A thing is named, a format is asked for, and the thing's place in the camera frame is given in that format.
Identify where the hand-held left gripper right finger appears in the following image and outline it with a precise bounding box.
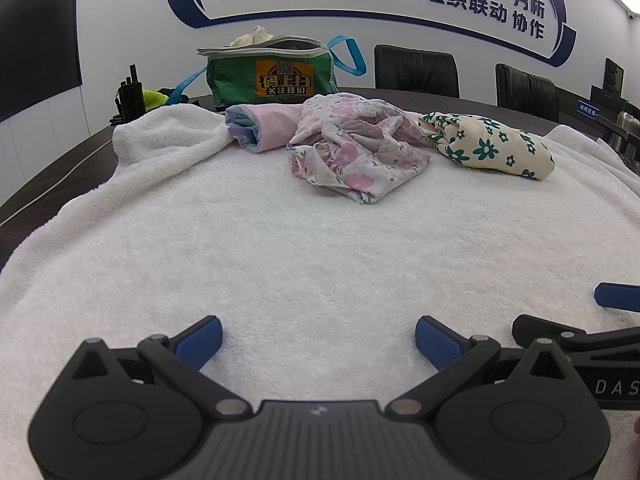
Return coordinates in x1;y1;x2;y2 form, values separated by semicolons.
388;315;580;418

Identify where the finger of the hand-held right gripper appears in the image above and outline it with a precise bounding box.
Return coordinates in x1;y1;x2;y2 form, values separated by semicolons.
512;313;640;357
594;282;640;310

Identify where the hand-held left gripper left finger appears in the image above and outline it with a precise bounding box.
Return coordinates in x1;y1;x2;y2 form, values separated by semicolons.
64;315;253;419

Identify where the pink floral garment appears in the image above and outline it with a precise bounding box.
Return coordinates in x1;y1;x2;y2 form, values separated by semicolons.
286;92;432;206

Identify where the white fleece blanket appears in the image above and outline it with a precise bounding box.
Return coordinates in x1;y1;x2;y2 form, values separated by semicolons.
0;102;640;480

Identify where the cream green-flower garment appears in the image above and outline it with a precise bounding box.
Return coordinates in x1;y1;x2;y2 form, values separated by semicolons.
419;111;556;181

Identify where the black office chair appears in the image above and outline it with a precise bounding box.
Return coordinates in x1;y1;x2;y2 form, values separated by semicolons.
495;63;560;123
374;44;460;99

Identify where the pink folded garment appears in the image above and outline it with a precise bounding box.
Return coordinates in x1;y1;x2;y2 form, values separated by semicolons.
224;101;307;154

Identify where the yellow-green item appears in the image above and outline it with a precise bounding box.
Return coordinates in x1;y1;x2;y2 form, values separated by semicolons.
142;89;173;111

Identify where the black walkie talkie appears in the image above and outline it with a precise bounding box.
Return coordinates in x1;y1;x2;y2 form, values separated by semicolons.
110;64;146;126

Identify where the cream cloth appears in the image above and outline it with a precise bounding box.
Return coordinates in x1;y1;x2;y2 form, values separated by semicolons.
230;26;275;49

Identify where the green bag with blue straps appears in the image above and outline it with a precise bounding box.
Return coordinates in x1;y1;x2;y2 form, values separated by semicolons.
172;35;367;109

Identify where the black wall monitor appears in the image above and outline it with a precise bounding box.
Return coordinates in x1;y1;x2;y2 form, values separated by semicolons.
0;0;83;123

